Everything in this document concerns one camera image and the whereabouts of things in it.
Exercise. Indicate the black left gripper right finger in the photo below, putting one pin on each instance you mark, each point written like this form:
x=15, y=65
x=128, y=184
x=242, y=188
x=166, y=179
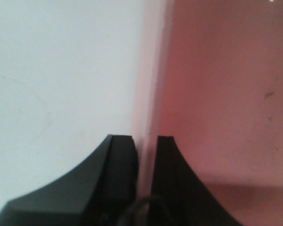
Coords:
x=187, y=199

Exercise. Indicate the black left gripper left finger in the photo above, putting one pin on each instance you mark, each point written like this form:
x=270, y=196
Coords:
x=94, y=193

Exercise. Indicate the pink plastic box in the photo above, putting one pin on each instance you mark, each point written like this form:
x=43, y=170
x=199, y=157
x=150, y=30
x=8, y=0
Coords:
x=211, y=75

